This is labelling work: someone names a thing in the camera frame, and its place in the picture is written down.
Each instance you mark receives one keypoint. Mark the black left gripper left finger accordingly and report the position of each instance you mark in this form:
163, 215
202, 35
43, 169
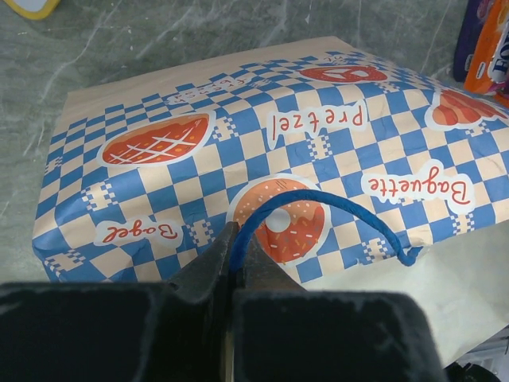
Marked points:
166, 331

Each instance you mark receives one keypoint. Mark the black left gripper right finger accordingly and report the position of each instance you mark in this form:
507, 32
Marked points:
283, 332

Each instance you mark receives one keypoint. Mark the checkered blue paper bag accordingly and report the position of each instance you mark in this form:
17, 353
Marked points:
143, 174

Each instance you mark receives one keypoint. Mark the orange snack packet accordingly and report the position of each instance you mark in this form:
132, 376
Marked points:
488, 72

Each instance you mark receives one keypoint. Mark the purple Fox's berries candy bag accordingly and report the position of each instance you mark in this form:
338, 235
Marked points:
475, 16

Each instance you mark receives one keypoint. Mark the yellow framed whiteboard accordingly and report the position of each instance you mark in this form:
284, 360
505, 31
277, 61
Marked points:
33, 9

